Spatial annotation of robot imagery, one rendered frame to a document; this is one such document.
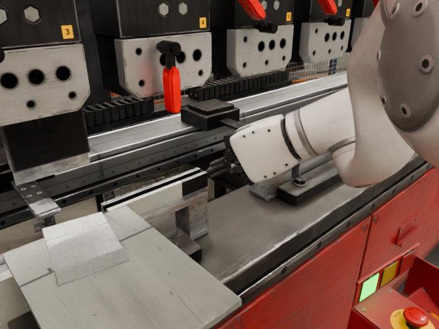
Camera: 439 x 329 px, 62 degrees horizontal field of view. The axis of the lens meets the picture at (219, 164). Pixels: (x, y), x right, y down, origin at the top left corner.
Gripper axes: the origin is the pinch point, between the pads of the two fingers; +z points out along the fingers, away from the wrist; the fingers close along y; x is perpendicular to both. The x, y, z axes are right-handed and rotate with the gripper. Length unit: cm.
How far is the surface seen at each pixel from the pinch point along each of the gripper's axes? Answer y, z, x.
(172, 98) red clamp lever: 15.7, -6.9, 14.4
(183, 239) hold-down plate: -7.0, 7.9, 10.5
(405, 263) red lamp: -35.3, -22.5, -7.6
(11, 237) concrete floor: -11, 181, -68
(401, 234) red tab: -59, -18, -53
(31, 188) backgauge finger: 13.9, 24.1, 17.7
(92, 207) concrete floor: -24, 159, -110
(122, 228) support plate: 3.2, 6.6, 22.1
